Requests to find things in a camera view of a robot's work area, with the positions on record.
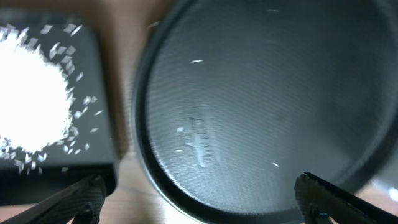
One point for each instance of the round black serving tray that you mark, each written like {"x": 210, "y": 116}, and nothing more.
{"x": 233, "y": 100}

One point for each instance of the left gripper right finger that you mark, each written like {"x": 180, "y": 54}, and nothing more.
{"x": 322, "y": 202}

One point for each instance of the pile of rice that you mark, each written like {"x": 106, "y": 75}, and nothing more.
{"x": 49, "y": 91}

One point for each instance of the black rectangular tray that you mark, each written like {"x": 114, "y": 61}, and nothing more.
{"x": 33, "y": 187}

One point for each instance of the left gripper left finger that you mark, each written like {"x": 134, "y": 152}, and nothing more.
{"x": 80, "y": 203}

